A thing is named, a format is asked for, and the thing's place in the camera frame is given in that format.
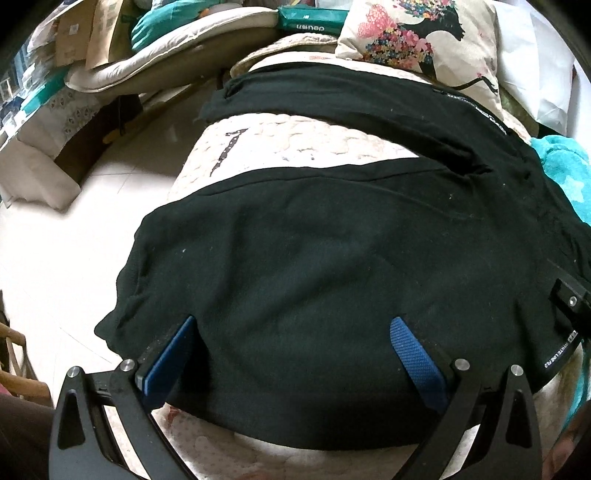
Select black pants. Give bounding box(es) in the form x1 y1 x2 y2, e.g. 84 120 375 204
95 63 590 450

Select wooden chair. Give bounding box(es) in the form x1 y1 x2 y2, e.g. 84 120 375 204
1 324 53 407

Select teal star fleece blanket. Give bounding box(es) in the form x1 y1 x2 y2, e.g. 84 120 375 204
531 135 591 224

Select white pillow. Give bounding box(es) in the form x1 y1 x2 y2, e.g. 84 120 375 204
493 1 574 135

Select beige draped cloth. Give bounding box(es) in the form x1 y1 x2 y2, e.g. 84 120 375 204
1 87 102 210

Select floral lady print pillow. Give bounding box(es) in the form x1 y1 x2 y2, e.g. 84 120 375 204
335 0 502 116

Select patchwork heart quilt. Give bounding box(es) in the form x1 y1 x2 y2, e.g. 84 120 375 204
151 32 591 480

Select green deli paper pack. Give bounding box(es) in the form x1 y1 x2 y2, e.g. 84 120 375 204
276 5 349 36

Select brown cardboard box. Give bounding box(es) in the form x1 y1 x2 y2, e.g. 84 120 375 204
55 0 97 67

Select beige cushioned lounger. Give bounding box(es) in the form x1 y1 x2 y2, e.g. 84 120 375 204
64 7 279 96

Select brown paper bag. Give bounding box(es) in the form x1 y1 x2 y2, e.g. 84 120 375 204
85 0 134 70

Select teal cloth on lounger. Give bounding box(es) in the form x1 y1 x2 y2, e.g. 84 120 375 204
130 0 221 53

